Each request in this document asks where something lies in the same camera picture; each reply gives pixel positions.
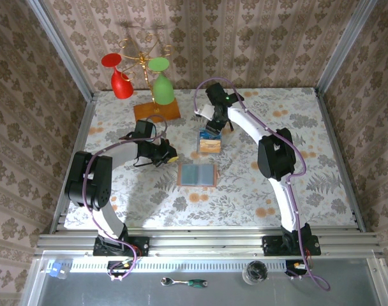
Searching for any grey metal bench plate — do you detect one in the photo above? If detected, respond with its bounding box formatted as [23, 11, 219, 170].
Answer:
[20, 250, 388, 306]

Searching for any gold wire rack wooden base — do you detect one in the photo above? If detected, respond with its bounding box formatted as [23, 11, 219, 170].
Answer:
[118, 33, 181, 124]

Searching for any ratchet wrench green handle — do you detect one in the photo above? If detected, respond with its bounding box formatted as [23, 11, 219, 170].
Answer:
[160, 277, 209, 288]

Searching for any blue white plastic connector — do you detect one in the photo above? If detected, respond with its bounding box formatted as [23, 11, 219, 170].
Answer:
[48, 261, 70, 281]

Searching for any gold credit card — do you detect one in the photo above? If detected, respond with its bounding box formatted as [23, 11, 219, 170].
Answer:
[200, 140, 221, 153]

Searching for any floral patterned tablecloth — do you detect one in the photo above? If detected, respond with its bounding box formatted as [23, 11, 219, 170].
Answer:
[63, 87, 357, 229]

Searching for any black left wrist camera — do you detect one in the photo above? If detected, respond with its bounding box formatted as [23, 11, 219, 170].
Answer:
[135, 120, 156, 140]

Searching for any aluminium frame side rail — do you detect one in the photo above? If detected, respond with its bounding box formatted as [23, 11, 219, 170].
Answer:
[314, 88, 368, 233]
[49, 91, 96, 234]

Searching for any clear glass jar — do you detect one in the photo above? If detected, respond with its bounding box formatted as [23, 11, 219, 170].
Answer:
[242, 260, 269, 286]

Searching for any black power connector block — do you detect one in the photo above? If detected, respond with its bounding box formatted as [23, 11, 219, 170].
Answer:
[285, 260, 310, 277]
[107, 260, 133, 277]

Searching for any red wine glass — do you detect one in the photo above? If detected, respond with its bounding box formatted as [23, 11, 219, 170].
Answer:
[101, 53, 135, 100]

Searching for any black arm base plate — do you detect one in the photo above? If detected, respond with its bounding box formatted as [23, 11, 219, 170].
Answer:
[93, 235, 150, 258]
[262, 234, 322, 257]

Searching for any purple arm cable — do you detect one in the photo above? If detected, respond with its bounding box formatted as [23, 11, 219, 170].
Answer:
[193, 77, 331, 291]
[82, 114, 168, 281]

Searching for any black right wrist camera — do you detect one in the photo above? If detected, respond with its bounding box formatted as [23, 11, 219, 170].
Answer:
[205, 83, 228, 105]

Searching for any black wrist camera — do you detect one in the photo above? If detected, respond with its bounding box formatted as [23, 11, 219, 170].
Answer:
[135, 120, 156, 140]
[205, 83, 228, 105]

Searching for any green wine glass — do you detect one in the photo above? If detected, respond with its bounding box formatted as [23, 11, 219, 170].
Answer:
[147, 57, 175, 106]

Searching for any aluminium frame cross rail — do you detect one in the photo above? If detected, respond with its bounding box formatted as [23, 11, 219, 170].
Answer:
[34, 226, 385, 258]

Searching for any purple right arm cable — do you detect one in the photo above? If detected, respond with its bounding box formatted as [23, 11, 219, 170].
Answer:
[193, 77, 331, 291]

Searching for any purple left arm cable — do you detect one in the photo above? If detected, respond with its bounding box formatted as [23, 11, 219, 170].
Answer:
[82, 114, 168, 281]

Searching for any white slotted cable duct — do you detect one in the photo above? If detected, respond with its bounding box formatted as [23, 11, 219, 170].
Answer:
[47, 258, 306, 273]

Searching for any aluminium frame post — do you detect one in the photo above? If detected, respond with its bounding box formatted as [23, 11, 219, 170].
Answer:
[26, 0, 96, 102]
[314, 0, 379, 94]

